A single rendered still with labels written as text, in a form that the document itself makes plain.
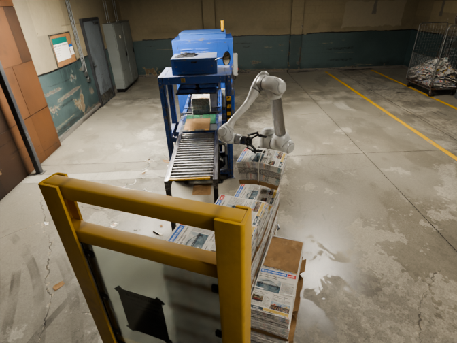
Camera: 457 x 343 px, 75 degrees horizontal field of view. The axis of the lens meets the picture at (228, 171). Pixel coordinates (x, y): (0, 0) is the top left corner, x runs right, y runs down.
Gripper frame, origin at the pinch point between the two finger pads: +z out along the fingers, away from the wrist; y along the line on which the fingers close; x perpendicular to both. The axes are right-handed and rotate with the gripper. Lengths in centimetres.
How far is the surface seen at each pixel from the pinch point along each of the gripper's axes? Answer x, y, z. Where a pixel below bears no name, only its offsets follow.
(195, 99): -194, 42, -151
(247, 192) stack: 8.0, 48.2, -9.3
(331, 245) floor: -34, 124, 82
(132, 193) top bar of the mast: 165, -57, -12
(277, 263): 64, 67, 32
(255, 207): 60, 22, 9
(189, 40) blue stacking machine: -339, -20, -227
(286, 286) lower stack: 84, 66, 42
